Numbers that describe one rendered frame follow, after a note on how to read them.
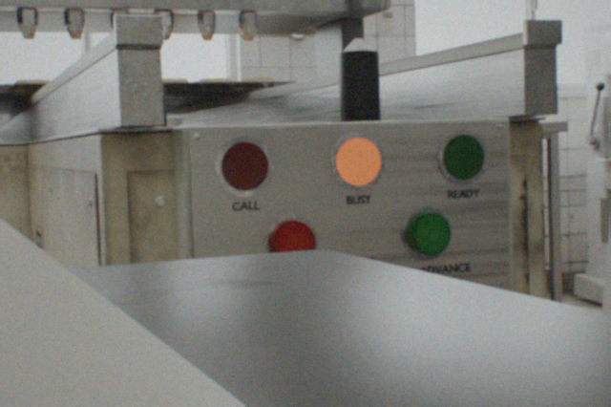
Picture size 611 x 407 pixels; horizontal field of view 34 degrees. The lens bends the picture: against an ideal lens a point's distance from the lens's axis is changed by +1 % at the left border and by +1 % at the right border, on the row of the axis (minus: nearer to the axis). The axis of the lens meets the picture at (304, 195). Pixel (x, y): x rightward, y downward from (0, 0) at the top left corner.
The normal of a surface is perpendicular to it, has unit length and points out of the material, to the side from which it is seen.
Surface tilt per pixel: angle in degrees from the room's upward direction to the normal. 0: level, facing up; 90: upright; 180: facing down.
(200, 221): 90
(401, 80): 90
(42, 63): 90
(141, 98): 90
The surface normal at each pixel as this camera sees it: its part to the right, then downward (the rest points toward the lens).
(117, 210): 0.33, 0.04
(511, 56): -0.94, 0.05
